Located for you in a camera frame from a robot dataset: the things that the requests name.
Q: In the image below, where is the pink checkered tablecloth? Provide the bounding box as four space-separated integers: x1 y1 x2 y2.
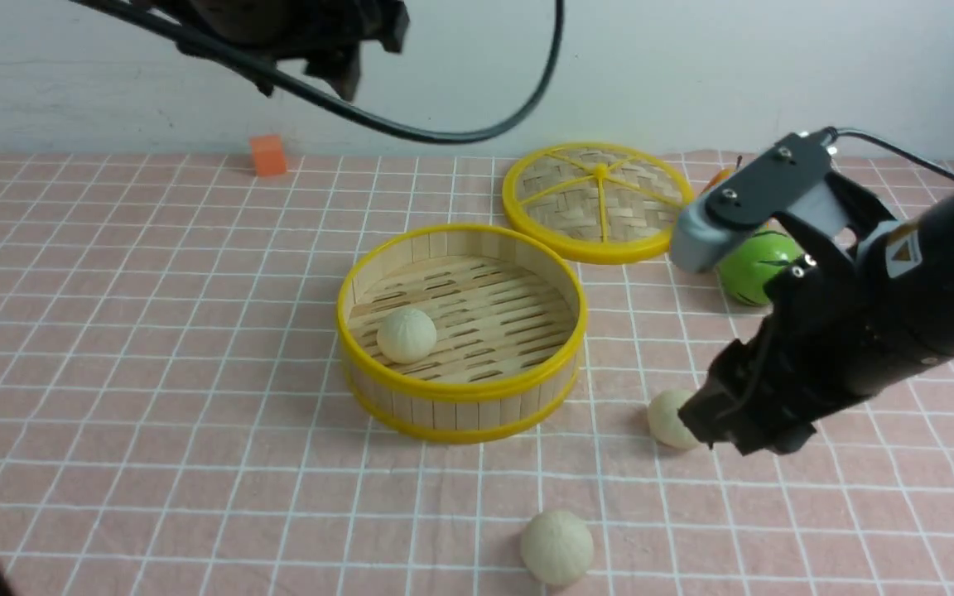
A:
0 154 954 595

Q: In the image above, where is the woven bamboo steamer lid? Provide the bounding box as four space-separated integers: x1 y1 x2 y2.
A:
501 142 694 265

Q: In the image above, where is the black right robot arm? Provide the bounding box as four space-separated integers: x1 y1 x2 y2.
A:
678 172 954 455

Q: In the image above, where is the black cable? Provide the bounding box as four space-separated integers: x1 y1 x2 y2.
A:
71 0 566 145

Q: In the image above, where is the white bun front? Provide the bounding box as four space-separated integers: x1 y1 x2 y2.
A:
519 509 595 586

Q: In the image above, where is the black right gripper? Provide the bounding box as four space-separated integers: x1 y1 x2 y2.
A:
678 172 925 455

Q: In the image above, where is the white bun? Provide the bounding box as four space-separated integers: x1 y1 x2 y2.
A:
376 306 438 363
647 389 703 450
519 509 595 586

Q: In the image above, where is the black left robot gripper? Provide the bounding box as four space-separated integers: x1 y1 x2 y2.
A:
132 1 410 103

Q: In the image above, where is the orange cube block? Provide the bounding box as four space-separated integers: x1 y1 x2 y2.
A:
249 133 288 177

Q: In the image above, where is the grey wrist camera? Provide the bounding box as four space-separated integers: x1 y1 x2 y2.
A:
669 131 850 275

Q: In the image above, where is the orange yellow toy pear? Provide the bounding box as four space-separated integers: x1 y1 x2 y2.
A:
699 154 744 195

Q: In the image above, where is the bamboo steamer tray yellow rim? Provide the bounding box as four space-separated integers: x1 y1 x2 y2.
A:
336 223 588 444

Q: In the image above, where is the green toy watermelon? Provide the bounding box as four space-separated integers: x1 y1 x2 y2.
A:
718 228 802 308

